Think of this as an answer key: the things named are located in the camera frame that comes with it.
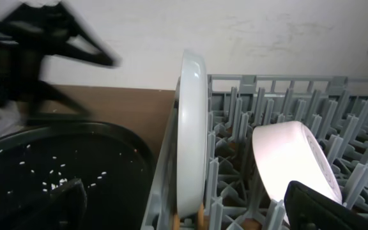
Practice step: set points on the grey dishwasher rack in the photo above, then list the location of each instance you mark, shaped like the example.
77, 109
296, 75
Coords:
334, 108

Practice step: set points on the pink plastic cup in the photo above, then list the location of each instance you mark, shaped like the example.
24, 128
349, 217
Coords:
288, 151

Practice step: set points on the round black tray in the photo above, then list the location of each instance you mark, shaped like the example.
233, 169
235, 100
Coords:
115, 165

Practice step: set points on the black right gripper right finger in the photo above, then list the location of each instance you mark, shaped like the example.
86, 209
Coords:
308, 209

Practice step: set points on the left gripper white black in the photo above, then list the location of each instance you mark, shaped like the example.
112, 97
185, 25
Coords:
28, 34

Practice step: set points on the grey bowl with rice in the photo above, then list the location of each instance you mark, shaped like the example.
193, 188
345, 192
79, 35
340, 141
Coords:
192, 135

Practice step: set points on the wooden chopstick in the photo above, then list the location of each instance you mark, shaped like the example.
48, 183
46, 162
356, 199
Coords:
200, 218
176, 222

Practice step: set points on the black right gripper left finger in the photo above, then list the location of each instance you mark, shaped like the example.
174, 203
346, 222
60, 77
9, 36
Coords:
63, 208

